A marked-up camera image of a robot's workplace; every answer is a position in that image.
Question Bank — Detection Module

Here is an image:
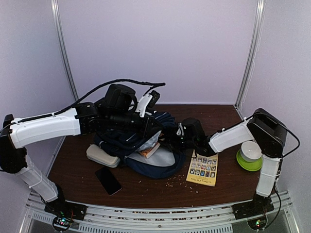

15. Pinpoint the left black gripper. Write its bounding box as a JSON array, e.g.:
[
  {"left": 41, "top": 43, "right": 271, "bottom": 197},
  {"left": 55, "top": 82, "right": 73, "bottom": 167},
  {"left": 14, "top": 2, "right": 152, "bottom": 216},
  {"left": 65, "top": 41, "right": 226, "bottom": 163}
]
[{"left": 107, "top": 111, "right": 164, "bottom": 138}]

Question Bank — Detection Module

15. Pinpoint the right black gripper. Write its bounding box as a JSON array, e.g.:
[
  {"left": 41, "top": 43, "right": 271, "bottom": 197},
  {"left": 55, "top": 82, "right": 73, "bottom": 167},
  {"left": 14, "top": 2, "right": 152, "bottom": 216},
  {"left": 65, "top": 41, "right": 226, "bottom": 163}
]
[{"left": 156, "top": 129, "right": 196, "bottom": 154}]

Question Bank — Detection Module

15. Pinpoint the navy blue student backpack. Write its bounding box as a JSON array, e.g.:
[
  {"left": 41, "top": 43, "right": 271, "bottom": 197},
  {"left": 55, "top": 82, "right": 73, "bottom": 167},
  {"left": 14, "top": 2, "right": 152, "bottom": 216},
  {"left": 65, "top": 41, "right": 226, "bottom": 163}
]
[{"left": 94, "top": 111, "right": 186, "bottom": 179}]

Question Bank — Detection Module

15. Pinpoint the orange green paperback book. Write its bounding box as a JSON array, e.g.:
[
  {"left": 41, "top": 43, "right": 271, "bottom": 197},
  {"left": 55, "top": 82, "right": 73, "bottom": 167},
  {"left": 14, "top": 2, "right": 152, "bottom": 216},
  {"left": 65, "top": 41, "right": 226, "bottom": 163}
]
[{"left": 138, "top": 142, "right": 160, "bottom": 159}]

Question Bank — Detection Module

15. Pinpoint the yellow paperback booklet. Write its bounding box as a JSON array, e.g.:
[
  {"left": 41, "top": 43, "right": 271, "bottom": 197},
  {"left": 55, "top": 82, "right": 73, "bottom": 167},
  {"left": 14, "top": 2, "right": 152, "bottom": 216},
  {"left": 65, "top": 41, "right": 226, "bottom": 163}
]
[{"left": 186, "top": 151, "right": 218, "bottom": 187}]

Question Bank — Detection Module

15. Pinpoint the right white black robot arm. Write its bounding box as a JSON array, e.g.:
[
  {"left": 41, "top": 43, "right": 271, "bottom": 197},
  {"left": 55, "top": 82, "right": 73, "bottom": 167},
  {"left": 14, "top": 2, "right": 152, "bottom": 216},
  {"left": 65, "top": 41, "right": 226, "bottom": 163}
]
[{"left": 160, "top": 108, "right": 287, "bottom": 215}]

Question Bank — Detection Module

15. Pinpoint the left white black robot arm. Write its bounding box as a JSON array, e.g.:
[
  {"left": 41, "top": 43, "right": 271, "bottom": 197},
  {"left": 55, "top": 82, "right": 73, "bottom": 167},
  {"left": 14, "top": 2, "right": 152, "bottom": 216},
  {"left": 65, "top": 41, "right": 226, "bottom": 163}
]
[{"left": 0, "top": 79, "right": 164, "bottom": 216}]

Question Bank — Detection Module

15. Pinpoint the beige hard glasses case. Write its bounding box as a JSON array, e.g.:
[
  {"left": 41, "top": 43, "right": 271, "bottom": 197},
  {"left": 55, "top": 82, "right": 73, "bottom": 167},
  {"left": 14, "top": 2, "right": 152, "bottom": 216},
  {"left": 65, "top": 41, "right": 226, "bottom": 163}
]
[{"left": 86, "top": 144, "right": 120, "bottom": 168}]

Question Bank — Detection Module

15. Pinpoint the black smartphone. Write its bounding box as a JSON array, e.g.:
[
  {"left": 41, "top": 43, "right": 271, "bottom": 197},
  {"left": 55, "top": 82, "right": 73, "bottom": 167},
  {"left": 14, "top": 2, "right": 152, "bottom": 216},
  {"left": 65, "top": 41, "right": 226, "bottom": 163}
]
[{"left": 95, "top": 167, "right": 122, "bottom": 196}]

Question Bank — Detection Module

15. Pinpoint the white bowl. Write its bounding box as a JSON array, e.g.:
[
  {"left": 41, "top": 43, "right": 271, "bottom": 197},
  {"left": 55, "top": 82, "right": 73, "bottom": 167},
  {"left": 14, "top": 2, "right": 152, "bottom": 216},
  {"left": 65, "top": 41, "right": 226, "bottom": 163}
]
[{"left": 241, "top": 141, "right": 262, "bottom": 162}]

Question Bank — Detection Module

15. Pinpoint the lime green plate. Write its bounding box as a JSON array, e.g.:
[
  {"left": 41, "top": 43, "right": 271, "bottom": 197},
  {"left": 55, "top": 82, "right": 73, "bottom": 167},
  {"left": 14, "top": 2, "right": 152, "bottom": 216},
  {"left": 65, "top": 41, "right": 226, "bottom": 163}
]
[{"left": 236, "top": 150, "right": 262, "bottom": 172}]

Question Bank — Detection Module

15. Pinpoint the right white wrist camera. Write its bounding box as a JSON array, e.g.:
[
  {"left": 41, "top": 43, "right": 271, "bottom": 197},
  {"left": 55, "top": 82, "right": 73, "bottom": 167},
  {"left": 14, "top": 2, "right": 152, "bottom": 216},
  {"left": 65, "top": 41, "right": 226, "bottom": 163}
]
[{"left": 176, "top": 122, "right": 185, "bottom": 136}]

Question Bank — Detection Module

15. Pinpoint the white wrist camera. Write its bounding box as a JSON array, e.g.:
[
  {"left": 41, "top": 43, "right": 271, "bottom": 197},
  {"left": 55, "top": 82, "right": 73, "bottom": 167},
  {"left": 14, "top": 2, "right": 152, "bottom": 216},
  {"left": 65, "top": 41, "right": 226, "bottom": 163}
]
[
  {"left": 176, "top": 122, "right": 185, "bottom": 136},
  {"left": 135, "top": 90, "right": 160, "bottom": 118}
]

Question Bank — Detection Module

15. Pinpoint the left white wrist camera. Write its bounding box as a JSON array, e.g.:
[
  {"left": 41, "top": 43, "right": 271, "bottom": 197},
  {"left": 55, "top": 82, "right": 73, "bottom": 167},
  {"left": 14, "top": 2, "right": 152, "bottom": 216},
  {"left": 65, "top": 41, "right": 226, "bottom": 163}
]
[{"left": 135, "top": 90, "right": 160, "bottom": 118}]

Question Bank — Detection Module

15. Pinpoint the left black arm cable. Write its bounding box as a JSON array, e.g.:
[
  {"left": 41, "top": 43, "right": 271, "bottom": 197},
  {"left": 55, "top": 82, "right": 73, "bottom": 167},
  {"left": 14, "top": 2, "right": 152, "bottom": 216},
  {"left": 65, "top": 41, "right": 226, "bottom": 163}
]
[{"left": 4, "top": 77, "right": 166, "bottom": 127}]

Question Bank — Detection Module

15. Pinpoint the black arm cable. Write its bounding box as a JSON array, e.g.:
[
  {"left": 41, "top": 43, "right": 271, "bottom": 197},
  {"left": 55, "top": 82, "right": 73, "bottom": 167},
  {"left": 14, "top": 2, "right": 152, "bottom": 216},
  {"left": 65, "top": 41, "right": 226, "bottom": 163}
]
[
  {"left": 263, "top": 113, "right": 301, "bottom": 202},
  {"left": 4, "top": 77, "right": 166, "bottom": 127}
]

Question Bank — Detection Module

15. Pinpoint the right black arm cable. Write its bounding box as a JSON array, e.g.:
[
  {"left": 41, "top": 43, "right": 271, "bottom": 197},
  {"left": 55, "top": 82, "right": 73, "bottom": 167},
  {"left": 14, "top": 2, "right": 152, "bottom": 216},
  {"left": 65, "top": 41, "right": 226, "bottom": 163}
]
[{"left": 263, "top": 113, "right": 301, "bottom": 202}]

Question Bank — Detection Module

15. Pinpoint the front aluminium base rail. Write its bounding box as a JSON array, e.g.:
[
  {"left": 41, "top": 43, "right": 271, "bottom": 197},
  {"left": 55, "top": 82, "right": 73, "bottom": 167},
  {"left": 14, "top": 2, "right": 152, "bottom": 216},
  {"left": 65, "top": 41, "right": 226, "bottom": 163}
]
[{"left": 17, "top": 191, "right": 302, "bottom": 233}]

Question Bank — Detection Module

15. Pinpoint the right aluminium frame post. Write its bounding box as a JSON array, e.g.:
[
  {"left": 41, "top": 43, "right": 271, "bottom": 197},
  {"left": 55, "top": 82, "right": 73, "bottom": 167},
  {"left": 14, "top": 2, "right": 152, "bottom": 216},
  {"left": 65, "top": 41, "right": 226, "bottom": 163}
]
[{"left": 235, "top": 0, "right": 266, "bottom": 112}]

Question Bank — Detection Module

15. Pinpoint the aluminium frame post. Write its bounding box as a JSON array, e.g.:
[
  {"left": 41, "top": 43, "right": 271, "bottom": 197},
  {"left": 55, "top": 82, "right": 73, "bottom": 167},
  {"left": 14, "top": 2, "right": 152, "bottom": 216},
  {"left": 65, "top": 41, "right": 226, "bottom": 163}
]
[
  {"left": 51, "top": 0, "right": 79, "bottom": 100},
  {"left": 235, "top": 0, "right": 266, "bottom": 112}
]

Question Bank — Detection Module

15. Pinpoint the left aluminium frame post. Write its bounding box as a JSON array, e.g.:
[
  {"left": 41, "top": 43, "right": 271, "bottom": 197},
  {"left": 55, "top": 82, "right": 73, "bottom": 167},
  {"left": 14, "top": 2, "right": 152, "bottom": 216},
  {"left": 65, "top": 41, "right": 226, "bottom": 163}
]
[{"left": 51, "top": 0, "right": 79, "bottom": 100}]

